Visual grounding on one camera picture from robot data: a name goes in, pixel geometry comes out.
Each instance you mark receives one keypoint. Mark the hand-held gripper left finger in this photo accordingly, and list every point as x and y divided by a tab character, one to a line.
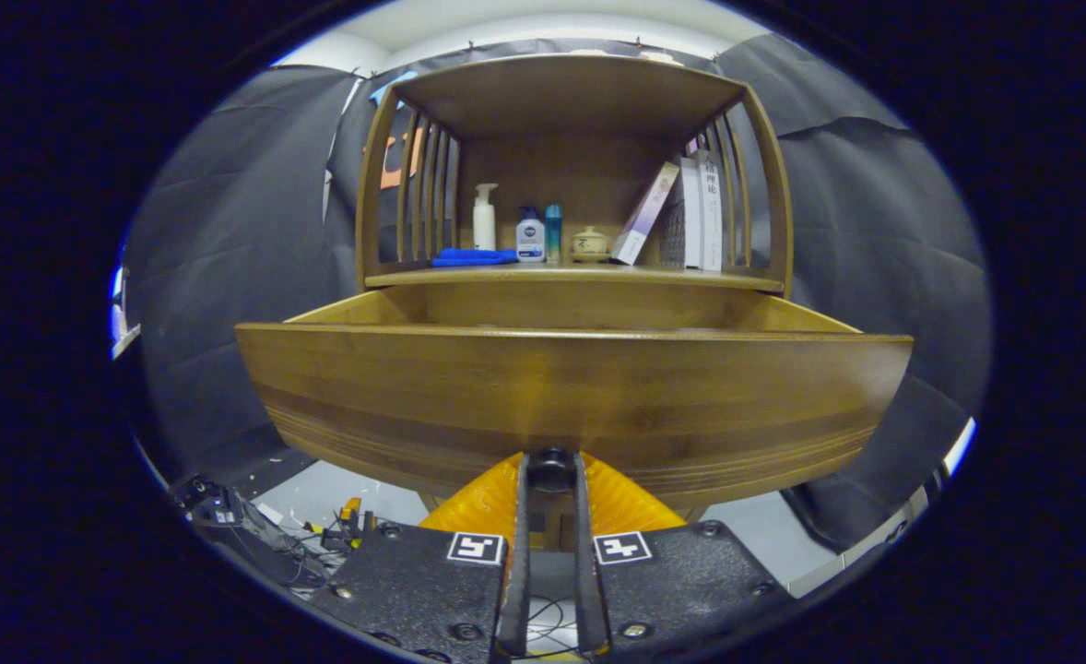
414	590

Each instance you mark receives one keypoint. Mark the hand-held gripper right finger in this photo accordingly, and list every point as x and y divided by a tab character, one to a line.
681	581

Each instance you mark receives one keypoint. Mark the wooden countertop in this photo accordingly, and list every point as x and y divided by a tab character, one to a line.
580	275

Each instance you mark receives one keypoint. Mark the wooden cabinet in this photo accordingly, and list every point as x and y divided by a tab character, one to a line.
561	101

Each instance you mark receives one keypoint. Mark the yellow and black tool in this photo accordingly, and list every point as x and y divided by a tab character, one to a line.
350	512

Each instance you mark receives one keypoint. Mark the black floor equipment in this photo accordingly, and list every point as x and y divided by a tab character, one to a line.
239	526

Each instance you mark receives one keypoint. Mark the blue cloth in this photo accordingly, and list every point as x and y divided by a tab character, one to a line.
474	257

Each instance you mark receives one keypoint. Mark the beige lidded teacup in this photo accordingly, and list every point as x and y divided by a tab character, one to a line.
589	244

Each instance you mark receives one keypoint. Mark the white book black characters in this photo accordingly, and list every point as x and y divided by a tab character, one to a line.
712	221

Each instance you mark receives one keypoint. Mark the purple and white book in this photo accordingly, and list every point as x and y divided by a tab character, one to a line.
644	217

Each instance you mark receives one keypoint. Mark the white lotion bottle blue cap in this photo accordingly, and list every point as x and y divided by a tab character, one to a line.
530	242

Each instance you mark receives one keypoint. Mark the clear blue bottle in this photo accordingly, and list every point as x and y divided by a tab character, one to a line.
553	235

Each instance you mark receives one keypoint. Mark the patterned cover book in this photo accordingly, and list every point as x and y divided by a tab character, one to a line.
690	212

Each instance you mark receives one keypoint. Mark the white pump bottle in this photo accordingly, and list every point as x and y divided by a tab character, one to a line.
485	226

